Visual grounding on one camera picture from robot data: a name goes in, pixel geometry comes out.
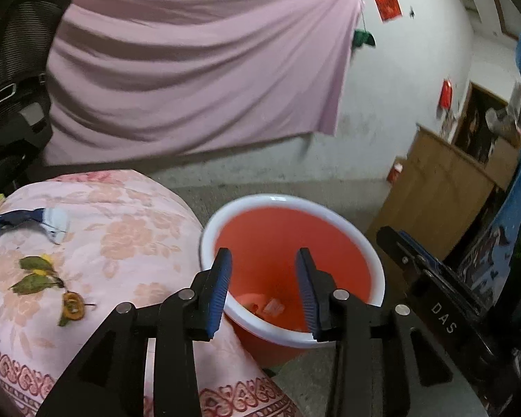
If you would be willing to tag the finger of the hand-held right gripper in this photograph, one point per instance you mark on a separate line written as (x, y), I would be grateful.
(427, 258)
(397, 249)

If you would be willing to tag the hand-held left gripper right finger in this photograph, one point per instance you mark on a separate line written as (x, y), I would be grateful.
(306, 291)

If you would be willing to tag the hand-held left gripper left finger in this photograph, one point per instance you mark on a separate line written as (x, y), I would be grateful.
(220, 291)

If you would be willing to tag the orange bin with white rim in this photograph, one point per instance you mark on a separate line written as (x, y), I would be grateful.
(286, 243)

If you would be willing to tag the wooden cabinet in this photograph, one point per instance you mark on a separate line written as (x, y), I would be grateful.
(438, 182)

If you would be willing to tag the red and white box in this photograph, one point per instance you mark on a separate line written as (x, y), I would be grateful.
(395, 173)

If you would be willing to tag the pink floral blanket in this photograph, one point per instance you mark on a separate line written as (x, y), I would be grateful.
(126, 234)

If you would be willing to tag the orange fruit peel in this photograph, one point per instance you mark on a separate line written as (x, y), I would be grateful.
(71, 306)

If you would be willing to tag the red hanging ornament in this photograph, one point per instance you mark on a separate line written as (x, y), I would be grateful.
(446, 93)

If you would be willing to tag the blue and white wrapper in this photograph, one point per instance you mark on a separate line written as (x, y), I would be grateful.
(54, 221)

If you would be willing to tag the green leaf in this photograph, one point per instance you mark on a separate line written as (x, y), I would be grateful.
(32, 284)

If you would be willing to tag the green hanging object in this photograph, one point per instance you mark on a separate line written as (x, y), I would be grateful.
(364, 38)

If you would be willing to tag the pink hanging cloth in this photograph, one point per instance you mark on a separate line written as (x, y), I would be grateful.
(199, 74)

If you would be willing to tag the black mesh office chair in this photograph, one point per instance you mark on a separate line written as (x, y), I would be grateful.
(21, 30)

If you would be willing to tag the red paper wall decoration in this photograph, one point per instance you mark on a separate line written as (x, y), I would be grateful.
(385, 1)

